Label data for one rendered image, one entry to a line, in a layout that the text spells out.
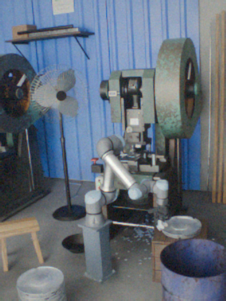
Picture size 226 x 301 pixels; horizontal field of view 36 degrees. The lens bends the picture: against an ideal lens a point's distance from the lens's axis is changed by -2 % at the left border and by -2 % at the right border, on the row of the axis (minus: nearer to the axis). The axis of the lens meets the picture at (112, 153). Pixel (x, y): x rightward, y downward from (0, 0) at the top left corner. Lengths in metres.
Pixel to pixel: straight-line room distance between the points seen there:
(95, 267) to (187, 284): 0.92
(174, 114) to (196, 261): 1.04
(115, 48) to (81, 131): 1.17
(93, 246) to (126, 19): 2.69
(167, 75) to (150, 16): 1.72
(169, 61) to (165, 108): 0.34
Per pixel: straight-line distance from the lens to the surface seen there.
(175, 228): 2.58
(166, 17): 4.12
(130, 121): 3.02
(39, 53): 4.85
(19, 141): 4.12
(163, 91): 2.56
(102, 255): 2.64
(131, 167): 3.02
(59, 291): 2.23
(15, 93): 3.65
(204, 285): 1.97
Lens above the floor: 1.58
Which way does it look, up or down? 15 degrees down
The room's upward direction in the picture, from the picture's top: 4 degrees counter-clockwise
